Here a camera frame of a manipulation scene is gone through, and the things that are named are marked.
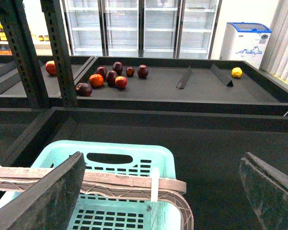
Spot dark red apple top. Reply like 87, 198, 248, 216
112, 61, 123, 75

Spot dark red apple middle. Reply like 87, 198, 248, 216
106, 70, 118, 85

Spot grey-brown basket handle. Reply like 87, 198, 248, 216
0, 166, 194, 230

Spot orange tomato-like fruit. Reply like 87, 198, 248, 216
89, 74, 104, 88

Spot small dark red apple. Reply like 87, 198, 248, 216
126, 67, 135, 77

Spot red apple far left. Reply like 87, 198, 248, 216
45, 60, 57, 76

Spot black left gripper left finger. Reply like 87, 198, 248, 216
0, 152, 85, 230

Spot black shelf divider left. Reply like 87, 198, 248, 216
176, 66, 192, 89

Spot light blue plastic basket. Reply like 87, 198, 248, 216
0, 140, 183, 230

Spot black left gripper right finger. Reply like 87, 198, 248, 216
239, 152, 288, 230

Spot black left display tray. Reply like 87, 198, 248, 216
0, 56, 94, 108

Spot white zip tie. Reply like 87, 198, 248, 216
150, 168, 160, 202

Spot black perforated rack post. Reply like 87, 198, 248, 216
0, 0, 49, 108
41, 0, 77, 107

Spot black perforated rack post left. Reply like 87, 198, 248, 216
0, 0, 49, 108

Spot dark red apple right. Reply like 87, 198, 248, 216
137, 65, 148, 79

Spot dark red apple front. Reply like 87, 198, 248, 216
76, 83, 93, 97

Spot dark red apple left back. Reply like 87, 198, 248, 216
96, 66, 108, 78

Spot black near display tray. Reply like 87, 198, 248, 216
5, 107, 288, 230

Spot white vertical blinds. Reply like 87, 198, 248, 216
261, 0, 288, 84

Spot glass door refrigerator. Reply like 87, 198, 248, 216
62, 0, 221, 59

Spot black shelf divider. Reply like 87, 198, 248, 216
210, 64, 234, 87
176, 66, 192, 89

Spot red yellow apple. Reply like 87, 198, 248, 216
115, 76, 128, 89

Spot shelf with bottles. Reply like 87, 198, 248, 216
0, 20, 52, 56

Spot white blue chest freezer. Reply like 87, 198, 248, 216
219, 22, 272, 69

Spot black display tray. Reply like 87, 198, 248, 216
0, 56, 94, 108
75, 57, 288, 116
5, 107, 288, 230

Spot black far display tray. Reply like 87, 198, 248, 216
75, 57, 288, 116

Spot black shelf divider right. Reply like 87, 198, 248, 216
210, 64, 234, 87

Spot yellow lemon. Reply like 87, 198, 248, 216
231, 67, 243, 78

